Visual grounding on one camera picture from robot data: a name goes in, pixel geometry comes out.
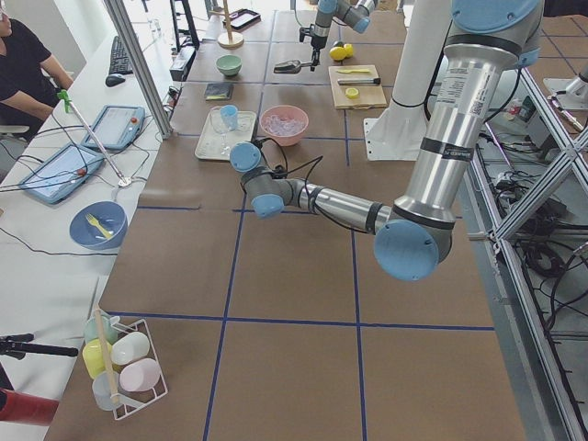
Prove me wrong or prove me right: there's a blue bowl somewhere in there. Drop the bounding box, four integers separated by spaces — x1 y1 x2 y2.
69 201 128 251

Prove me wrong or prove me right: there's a cream serving tray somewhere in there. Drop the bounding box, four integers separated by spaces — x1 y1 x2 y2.
195 107 257 161

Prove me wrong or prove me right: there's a grey folded cloth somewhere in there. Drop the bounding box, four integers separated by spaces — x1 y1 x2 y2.
204 83 233 101

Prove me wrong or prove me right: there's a yellow plastic fork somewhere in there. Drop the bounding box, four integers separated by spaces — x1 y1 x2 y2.
85 213 112 240

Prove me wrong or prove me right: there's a pink bowl of ice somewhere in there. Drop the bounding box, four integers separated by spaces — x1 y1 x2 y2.
260 105 309 147

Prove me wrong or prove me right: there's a lemon half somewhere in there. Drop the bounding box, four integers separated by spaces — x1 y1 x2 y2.
345 87 360 99

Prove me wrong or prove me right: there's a black keyboard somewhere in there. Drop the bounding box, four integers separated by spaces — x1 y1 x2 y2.
108 36 133 75

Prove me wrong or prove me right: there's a wooden stand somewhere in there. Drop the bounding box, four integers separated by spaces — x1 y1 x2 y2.
217 0 244 50

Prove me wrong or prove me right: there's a pink plastic cup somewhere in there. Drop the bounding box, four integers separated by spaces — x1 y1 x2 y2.
119 358 161 392

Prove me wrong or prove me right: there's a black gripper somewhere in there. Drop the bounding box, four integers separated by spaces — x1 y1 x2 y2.
310 36 322 71

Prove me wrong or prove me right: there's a wooden cutting board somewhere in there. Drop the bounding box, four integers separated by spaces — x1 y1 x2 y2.
329 64 388 109

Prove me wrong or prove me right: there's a black computer mouse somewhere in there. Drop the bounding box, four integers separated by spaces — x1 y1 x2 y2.
105 73 126 87

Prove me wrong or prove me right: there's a yellow plastic knife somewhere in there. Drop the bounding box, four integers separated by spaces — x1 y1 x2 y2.
336 68 371 74

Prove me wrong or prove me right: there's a metal ice scoop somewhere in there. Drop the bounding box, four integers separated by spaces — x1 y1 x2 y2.
273 60 312 74

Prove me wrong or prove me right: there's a white wire cup rack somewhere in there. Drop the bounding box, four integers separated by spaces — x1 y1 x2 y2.
92 309 168 421

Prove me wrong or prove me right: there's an aluminium frame post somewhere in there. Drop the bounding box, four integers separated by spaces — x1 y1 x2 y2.
104 0 173 140

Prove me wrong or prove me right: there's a far teach pendant tablet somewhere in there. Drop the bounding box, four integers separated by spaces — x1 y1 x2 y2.
91 105 146 152

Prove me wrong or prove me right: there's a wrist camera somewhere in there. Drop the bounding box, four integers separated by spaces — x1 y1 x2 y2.
299 27 311 42

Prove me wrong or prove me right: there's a yellow lemon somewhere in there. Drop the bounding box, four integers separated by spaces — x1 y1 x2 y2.
329 46 347 62
344 43 355 58

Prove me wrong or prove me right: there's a yellow plastic cup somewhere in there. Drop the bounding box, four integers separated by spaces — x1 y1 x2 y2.
82 338 106 379

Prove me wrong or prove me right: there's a red fire extinguisher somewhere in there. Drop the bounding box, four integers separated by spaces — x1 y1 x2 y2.
0 389 60 426

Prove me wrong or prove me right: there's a light blue cup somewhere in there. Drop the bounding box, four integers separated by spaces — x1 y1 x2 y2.
220 105 239 130

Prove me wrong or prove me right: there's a white plastic cup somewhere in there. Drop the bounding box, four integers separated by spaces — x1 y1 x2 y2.
110 332 151 366

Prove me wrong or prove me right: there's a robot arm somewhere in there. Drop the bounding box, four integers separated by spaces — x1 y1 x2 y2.
230 1 543 281
300 0 379 72

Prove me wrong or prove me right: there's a clear wine glass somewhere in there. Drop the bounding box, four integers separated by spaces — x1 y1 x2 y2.
210 106 230 155

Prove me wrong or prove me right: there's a person in black shirt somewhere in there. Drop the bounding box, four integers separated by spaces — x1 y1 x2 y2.
1 6 74 141

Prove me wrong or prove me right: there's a near teach pendant tablet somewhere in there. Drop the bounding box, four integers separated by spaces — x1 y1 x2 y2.
18 143 105 205

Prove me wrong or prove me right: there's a teach pendant tablet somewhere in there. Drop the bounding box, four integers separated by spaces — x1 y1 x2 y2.
18 143 105 205
91 105 146 152

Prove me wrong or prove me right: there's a green bowl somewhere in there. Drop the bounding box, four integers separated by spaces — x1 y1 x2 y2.
216 54 243 77

